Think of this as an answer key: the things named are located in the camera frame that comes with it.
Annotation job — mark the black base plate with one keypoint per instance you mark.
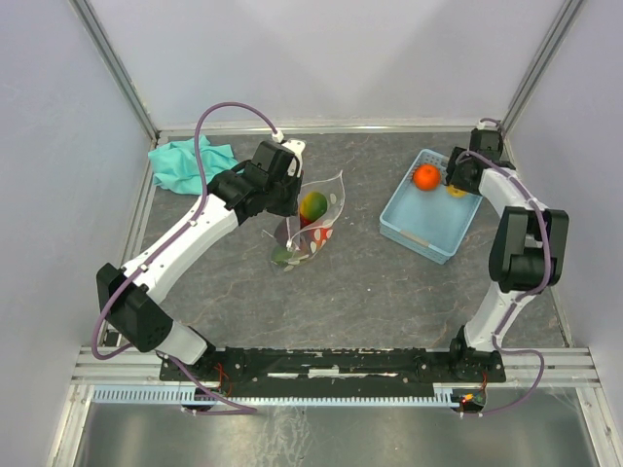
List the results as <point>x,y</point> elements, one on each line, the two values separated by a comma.
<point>362,372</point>

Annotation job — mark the light blue cable duct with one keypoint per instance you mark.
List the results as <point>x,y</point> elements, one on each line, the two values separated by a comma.
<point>187,395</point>

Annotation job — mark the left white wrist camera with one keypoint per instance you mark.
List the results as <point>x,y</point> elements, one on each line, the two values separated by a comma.
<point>294,146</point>

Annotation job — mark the teal crumpled cloth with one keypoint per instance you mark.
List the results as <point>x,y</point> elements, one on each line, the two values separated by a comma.
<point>174,165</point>

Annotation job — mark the red strawberry pear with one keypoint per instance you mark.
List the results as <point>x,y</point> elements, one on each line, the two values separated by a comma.
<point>314,236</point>

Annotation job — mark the green orange mango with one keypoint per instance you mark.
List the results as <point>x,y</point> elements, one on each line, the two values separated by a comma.
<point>282,257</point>

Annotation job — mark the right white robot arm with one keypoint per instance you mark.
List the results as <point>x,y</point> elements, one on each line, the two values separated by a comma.
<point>529,247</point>

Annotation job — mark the light blue plastic basket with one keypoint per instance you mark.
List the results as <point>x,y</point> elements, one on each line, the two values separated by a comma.
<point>432,224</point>

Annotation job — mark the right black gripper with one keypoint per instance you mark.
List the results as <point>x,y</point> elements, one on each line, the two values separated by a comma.
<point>452,176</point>

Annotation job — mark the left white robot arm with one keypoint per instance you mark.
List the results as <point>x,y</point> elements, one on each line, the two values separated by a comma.
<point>130,297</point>

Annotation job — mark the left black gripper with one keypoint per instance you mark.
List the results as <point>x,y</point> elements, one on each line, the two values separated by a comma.
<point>291,207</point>

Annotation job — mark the orange tangerine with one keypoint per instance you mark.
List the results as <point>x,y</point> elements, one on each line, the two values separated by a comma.
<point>426,177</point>

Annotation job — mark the clear dotted zip bag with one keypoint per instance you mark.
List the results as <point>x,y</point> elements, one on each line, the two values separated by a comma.
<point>300,237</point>

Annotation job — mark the dark purple avocado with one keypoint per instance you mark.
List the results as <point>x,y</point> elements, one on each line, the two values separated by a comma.
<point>285,230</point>

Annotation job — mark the aluminium frame rail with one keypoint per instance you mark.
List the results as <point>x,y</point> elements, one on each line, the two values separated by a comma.
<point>564,367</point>

